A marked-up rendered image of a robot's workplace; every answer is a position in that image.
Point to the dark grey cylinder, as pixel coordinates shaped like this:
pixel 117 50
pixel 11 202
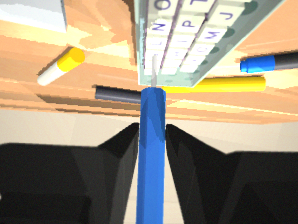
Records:
pixel 119 95

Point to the blue stylus with grey tip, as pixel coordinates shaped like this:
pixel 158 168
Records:
pixel 151 157

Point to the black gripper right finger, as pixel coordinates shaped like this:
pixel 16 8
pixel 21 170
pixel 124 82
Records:
pixel 209 182

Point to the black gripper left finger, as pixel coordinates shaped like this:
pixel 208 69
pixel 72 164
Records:
pixel 104 173

